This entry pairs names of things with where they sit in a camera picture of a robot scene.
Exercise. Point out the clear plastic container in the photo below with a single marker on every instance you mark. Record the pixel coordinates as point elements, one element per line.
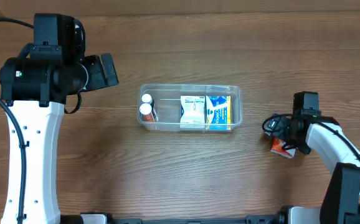
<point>167,104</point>

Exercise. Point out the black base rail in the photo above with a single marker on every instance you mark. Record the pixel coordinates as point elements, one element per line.
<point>287,215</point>

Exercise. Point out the dark bottle white cap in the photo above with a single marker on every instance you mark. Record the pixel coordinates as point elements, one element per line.
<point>147,98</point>

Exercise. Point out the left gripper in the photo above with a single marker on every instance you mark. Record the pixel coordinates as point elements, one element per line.
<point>108,70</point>

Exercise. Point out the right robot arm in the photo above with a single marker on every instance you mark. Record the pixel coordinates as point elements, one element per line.
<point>306,130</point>

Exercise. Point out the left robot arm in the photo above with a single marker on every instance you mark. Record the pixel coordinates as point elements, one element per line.
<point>34,89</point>

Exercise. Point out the white medicine box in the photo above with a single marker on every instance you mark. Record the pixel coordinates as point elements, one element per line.
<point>192,112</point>

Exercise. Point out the red orange small box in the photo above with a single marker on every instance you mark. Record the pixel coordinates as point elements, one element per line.
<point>276,148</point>

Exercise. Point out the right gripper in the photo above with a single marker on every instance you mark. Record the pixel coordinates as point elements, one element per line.
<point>288,137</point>

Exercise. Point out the blue yellow VapoDrops box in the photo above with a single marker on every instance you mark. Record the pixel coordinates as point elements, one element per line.
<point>218,113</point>

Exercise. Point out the orange tube white cap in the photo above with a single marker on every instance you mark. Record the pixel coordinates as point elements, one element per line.
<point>146,112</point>

